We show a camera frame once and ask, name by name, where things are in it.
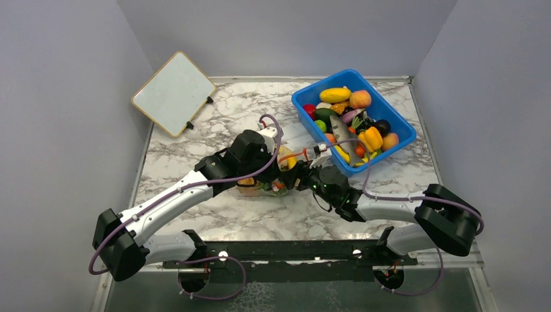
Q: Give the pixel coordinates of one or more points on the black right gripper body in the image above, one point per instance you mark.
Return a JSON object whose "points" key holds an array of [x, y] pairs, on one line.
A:
{"points": [[310, 178]]}

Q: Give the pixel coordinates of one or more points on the clear zip top bag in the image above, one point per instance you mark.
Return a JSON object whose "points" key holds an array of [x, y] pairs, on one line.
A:
{"points": [[271, 175]]}

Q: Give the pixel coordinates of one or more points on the yellow fake squash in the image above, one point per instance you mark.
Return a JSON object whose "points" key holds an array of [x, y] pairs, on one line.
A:
{"points": [[335, 95]]}

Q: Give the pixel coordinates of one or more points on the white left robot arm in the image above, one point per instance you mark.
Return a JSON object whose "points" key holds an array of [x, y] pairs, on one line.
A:
{"points": [[124, 242]]}

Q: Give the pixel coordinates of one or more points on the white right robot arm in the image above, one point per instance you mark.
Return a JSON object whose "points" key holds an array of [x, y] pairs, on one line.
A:
{"points": [[435, 218]]}

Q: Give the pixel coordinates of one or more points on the yellow fake banana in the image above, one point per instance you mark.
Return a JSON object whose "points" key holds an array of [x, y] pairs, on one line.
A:
{"points": [[286, 159]]}

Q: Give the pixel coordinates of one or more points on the orange fake pineapple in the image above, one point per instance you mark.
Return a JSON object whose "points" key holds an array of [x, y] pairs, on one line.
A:
{"points": [[247, 183]]}

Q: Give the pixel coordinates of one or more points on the green fake leafy vegetable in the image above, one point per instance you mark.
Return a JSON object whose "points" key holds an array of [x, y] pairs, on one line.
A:
{"points": [[271, 189]]}

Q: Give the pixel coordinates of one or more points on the grey fake fish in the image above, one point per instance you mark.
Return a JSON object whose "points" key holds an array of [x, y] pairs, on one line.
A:
{"points": [[344, 136]]}

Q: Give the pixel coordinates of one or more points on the green fake lime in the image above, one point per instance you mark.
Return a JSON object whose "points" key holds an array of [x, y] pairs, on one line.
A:
{"points": [[321, 125]]}

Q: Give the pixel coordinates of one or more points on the yellow fake bell pepper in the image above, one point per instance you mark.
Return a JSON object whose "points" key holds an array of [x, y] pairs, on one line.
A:
{"points": [[371, 138]]}

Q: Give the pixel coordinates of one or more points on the purple fake onion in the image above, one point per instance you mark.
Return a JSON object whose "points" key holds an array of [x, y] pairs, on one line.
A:
{"points": [[349, 116]]}

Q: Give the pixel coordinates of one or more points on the black fake grapes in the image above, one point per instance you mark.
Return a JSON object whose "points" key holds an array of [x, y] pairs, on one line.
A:
{"points": [[364, 125]]}

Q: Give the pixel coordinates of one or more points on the red fake apple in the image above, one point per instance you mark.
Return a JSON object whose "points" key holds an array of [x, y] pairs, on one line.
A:
{"points": [[310, 110]]}

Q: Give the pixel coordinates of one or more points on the fake peach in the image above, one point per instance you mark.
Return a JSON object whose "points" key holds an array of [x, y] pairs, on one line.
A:
{"points": [[390, 141], [360, 99]]}

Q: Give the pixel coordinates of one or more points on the dark fake plum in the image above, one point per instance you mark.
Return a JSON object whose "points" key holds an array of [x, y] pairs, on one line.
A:
{"points": [[383, 127]]}

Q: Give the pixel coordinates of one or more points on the white fake garlic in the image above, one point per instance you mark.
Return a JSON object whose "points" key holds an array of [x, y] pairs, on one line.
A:
{"points": [[323, 105]]}

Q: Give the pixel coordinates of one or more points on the blue plastic bin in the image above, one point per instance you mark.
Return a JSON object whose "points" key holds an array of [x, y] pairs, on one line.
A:
{"points": [[380, 109]]}

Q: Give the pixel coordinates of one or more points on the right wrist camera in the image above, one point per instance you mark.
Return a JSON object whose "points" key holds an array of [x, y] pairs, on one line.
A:
{"points": [[319, 155]]}

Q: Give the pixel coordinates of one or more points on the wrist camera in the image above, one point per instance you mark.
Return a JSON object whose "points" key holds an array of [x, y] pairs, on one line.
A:
{"points": [[319, 155], [270, 136]]}

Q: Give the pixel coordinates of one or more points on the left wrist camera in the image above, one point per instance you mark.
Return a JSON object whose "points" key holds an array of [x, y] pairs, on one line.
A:
{"points": [[270, 136]]}

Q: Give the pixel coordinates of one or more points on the black mounting rail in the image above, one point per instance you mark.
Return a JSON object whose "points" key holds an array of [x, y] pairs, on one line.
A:
{"points": [[289, 261]]}

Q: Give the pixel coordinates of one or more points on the white board wooden frame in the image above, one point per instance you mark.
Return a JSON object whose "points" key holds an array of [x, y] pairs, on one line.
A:
{"points": [[174, 94]]}

